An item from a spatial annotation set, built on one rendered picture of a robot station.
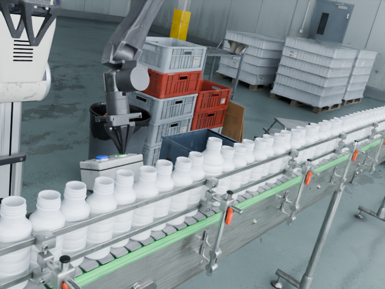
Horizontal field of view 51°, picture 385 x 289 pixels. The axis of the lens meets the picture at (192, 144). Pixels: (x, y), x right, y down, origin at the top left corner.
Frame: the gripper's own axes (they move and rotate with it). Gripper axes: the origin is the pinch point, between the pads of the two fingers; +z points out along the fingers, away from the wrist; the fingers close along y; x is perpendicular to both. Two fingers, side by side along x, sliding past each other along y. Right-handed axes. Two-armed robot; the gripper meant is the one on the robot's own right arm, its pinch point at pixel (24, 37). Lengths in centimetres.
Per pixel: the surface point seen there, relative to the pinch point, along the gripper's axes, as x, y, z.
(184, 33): 814, -667, 81
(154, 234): 24.3, 17.8, 39.6
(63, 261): -5.9, 26.0, 28.9
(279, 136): 78, 16, 23
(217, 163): 43, 18, 25
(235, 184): 55, 18, 34
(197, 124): 286, -169, 108
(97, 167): 18.8, 1.6, 28.5
